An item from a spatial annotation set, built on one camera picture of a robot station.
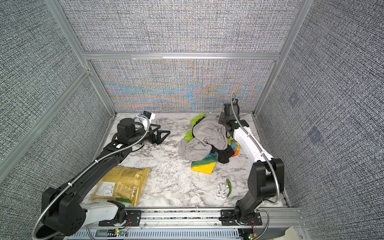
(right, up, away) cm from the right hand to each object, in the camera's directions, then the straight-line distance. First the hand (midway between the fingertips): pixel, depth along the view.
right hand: (226, 116), depth 88 cm
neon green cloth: (-22, -12, +16) cm, 30 cm away
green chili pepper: (0, -41, -7) cm, 42 cm away
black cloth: (-1, -24, +1) cm, 24 cm away
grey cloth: (-11, -10, +1) cm, 15 cm away
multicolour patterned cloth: (-11, -29, -1) cm, 31 cm away
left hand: (-35, -7, -12) cm, 38 cm away
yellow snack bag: (-57, -36, -10) cm, 68 cm away
